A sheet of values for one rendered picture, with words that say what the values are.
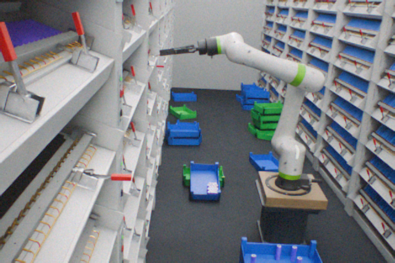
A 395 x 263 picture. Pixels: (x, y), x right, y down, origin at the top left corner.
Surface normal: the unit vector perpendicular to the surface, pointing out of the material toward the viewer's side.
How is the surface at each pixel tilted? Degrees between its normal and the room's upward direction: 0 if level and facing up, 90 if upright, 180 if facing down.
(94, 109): 90
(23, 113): 90
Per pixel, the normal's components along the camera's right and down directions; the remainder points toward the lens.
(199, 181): 0.06, -0.79
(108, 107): 0.03, 0.33
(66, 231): 0.39, -0.88
